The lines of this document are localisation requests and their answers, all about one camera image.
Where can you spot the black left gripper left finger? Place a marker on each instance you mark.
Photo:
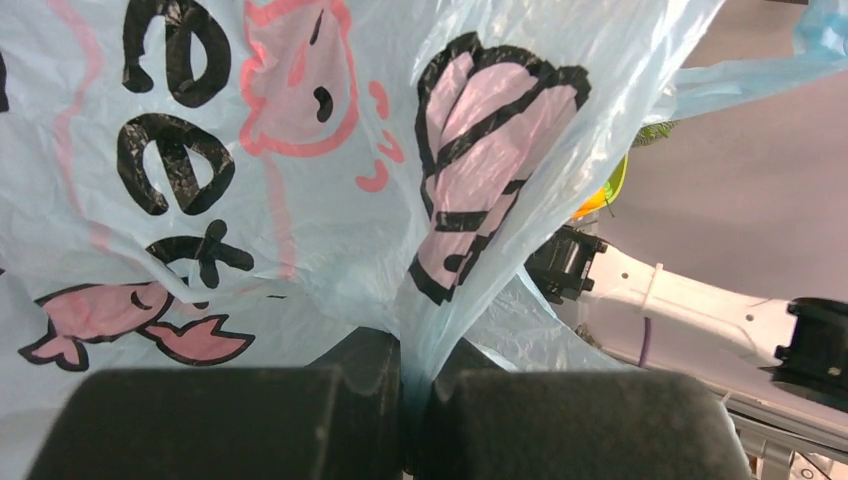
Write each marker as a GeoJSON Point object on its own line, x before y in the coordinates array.
{"type": "Point", "coordinates": [336, 418]}

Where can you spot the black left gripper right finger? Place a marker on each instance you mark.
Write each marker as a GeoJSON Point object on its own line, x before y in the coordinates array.
{"type": "Point", "coordinates": [483, 422]}

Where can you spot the light blue plastic grocery bag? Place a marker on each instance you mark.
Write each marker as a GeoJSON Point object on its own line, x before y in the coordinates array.
{"type": "Point", "coordinates": [211, 184]}

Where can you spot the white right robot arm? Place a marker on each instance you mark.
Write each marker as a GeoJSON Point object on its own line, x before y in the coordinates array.
{"type": "Point", "coordinates": [801, 342]}

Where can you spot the yellow bell pepper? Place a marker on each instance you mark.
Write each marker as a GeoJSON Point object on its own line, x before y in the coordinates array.
{"type": "Point", "coordinates": [594, 203]}

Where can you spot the green vegetable basket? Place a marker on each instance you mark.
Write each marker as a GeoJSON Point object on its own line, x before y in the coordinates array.
{"type": "Point", "coordinates": [615, 182]}

